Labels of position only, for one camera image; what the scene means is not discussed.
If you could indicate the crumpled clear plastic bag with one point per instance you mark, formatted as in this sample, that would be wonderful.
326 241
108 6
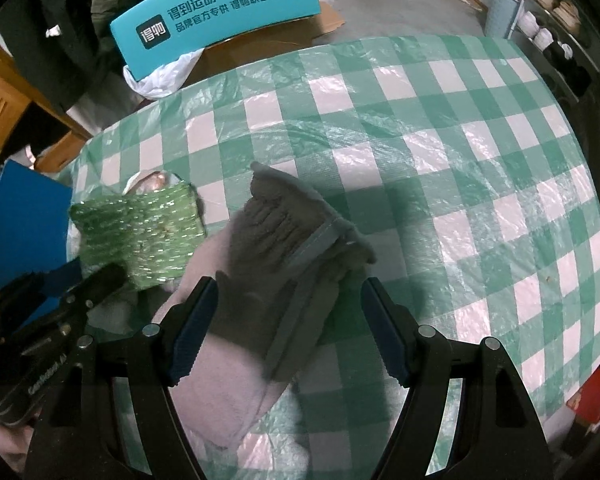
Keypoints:
150 182

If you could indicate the red box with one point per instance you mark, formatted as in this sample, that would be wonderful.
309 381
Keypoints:
592 400

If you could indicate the white plastic bag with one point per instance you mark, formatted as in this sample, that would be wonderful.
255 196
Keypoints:
155 82

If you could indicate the shoe rack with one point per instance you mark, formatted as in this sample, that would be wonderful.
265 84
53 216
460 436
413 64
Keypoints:
560 35

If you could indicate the pair of beige shoes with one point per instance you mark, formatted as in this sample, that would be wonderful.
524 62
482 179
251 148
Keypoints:
555 5

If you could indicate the grey fleece garment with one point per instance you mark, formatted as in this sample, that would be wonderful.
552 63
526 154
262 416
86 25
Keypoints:
280 240

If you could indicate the pair of black shoes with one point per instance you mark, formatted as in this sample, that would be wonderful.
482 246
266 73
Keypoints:
567 67

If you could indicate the brown cardboard box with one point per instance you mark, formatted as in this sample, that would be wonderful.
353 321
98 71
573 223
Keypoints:
290 30

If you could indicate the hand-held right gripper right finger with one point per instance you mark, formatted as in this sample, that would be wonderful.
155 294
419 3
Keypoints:
385 332

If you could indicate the blue cardboard box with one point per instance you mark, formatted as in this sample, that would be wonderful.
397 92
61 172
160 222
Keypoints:
25 210

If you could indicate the green bubble wrap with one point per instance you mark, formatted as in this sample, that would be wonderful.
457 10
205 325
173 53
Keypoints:
140 230

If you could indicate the light blue bin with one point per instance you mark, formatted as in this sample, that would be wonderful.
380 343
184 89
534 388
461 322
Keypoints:
504 15

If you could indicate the pair of white shoes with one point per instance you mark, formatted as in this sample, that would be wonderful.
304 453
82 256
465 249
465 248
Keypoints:
537 32

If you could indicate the black hanging jacket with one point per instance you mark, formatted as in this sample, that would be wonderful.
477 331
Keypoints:
55 25

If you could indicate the green checked tablecloth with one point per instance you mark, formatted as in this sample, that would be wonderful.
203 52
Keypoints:
430 160

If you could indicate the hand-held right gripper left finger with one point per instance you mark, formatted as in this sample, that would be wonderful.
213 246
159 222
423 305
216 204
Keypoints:
192 330

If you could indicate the teal printed box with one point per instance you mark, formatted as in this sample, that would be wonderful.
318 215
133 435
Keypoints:
220 20

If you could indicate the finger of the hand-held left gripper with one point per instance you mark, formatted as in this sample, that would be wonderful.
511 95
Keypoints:
105 280
20 292

